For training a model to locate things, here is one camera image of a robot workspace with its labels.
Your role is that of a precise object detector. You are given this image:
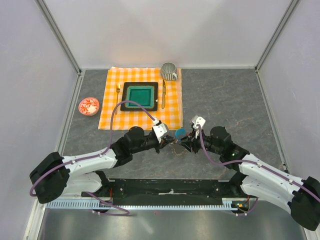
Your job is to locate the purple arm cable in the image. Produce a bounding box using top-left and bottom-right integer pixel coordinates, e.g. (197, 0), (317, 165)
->
(196, 124), (320, 217)
(29, 100), (161, 216)

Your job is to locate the aluminium corner post left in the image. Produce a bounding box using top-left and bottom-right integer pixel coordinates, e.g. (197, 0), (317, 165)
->
(34, 0), (83, 76)

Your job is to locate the aluminium corner post right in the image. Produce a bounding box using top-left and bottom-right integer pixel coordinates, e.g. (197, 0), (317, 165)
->
(254, 0), (301, 73)

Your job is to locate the black teal square plate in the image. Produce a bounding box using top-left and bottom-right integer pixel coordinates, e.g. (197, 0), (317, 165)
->
(121, 82), (159, 112)

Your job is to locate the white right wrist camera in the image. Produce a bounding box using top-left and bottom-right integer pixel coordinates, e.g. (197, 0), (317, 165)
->
(190, 115), (206, 138)

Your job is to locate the grey slotted cable duct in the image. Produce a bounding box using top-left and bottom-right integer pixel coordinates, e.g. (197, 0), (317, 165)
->
(46, 198), (245, 211)

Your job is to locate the grey striped mug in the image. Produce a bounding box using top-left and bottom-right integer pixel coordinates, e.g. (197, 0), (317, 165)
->
(160, 62), (179, 81)

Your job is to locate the yellow checkered cloth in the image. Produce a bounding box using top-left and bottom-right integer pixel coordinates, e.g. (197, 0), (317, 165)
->
(98, 66), (183, 130)

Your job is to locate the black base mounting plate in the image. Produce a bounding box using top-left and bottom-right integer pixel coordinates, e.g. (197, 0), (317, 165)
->
(93, 178), (247, 206)

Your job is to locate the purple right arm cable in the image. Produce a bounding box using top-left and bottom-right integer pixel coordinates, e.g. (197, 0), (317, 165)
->
(196, 124), (320, 217)

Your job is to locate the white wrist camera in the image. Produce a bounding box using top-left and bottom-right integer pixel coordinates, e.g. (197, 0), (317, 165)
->
(190, 115), (206, 138)
(152, 119), (169, 141)

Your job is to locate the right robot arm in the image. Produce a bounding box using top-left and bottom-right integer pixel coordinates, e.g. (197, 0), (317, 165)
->
(176, 126), (320, 231)

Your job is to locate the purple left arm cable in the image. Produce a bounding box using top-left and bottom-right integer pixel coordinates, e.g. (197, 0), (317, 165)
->
(29, 100), (161, 216)

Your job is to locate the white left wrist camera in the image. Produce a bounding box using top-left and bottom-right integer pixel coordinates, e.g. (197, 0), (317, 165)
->
(152, 119), (169, 141)

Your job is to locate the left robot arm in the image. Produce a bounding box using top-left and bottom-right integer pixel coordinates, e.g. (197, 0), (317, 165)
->
(29, 125), (175, 204)

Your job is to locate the red white patterned bowl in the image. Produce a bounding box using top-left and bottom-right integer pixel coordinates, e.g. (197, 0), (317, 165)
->
(78, 97), (100, 116)

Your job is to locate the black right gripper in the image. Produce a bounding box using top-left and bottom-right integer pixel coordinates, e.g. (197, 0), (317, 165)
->
(178, 127), (223, 155)

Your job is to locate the gold fork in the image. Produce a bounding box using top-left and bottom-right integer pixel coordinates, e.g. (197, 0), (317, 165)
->
(115, 83), (121, 115)

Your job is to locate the aluminium corner post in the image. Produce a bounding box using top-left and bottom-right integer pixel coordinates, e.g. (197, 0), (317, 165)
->
(34, 0), (83, 76)
(254, 0), (301, 73)

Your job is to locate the gold knife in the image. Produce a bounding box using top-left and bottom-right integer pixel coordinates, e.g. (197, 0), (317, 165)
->
(161, 80), (167, 109)

